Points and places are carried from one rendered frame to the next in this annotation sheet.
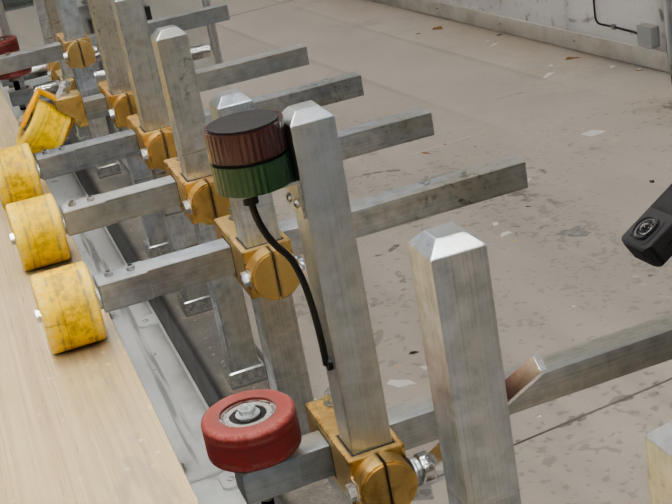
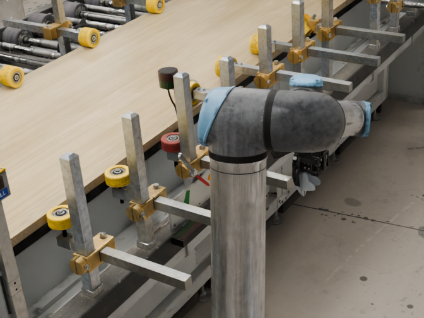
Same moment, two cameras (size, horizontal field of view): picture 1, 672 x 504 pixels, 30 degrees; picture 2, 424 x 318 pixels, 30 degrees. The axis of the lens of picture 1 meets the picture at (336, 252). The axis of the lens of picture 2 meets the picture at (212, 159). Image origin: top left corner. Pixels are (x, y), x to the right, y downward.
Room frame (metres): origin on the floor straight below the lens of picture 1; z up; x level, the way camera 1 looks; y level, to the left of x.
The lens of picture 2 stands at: (-0.41, -1.68, 2.04)
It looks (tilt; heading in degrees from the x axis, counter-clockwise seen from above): 29 degrees down; 50
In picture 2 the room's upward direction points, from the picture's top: 5 degrees counter-clockwise
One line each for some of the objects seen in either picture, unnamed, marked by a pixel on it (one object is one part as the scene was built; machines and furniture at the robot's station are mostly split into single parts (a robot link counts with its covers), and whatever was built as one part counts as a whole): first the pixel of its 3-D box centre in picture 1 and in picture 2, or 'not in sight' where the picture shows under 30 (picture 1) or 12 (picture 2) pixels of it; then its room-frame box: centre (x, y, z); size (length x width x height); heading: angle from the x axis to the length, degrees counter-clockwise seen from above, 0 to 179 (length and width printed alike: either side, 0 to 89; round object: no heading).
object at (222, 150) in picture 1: (245, 137); (168, 74); (0.89, 0.05, 1.15); 0.06 x 0.06 x 0.02
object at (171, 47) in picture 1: (211, 227); (266, 89); (1.38, 0.14, 0.90); 0.03 x 0.03 x 0.48; 16
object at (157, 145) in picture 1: (156, 139); (301, 51); (1.65, 0.21, 0.95); 0.13 x 0.06 x 0.05; 16
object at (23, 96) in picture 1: (111, 74); (415, 5); (2.65, 0.40, 0.82); 0.43 x 0.03 x 0.04; 106
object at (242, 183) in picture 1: (252, 169); (168, 81); (0.89, 0.05, 1.12); 0.06 x 0.06 x 0.02
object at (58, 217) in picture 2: not in sight; (64, 228); (0.43, -0.01, 0.85); 0.08 x 0.08 x 0.11
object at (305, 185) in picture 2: not in sight; (306, 185); (1.03, -0.37, 0.86); 0.06 x 0.03 x 0.09; 105
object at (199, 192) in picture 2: not in sight; (193, 197); (0.88, -0.03, 0.75); 0.26 x 0.01 x 0.10; 16
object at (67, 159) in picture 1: (191, 125); (316, 51); (1.68, 0.16, 0.95); 0.50 x 0.04 x 0.04; 106
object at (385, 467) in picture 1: (357, 453); (192, 162); (0.92, 0.01, 0.85); 0.13 x 0.06 x 0.05; 16
